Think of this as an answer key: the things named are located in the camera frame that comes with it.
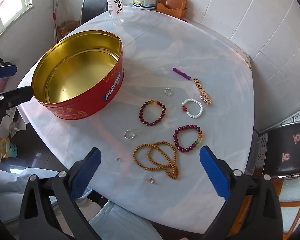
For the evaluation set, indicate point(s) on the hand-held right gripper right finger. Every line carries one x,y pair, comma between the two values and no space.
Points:
215,172

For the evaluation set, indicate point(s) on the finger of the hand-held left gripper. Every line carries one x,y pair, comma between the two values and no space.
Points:
5,71
15,96

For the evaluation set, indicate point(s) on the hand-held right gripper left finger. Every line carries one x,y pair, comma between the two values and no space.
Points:
87,172

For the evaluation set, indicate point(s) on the gold wristwatch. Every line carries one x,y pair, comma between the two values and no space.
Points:
202,92

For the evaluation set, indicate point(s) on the red round tin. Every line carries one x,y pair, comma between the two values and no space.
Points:
90,62

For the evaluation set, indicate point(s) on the purple tube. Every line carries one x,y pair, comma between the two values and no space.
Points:
182,73

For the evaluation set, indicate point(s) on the yellow cup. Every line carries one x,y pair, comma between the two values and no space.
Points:
0,150

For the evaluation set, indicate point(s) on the window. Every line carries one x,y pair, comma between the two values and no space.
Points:
5,12

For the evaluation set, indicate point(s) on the cardboard box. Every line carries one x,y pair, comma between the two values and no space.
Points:
66,28

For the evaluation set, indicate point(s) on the black chair with round logos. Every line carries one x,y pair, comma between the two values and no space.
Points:
287,145

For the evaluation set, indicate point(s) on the wooden door with frosted glass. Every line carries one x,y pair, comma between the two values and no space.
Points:
295,192

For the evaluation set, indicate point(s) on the red white striped stick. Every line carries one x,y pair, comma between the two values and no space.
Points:
55,5

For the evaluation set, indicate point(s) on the clear plastic water bottle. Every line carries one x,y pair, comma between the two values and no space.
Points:
115,5

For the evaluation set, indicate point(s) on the white tablecloth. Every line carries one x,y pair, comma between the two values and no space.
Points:
152,42

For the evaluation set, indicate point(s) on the orange plastic holder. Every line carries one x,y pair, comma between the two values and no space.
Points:
172,6

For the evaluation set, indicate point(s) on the black chair with metal frame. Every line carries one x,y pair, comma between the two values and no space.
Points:
95,7

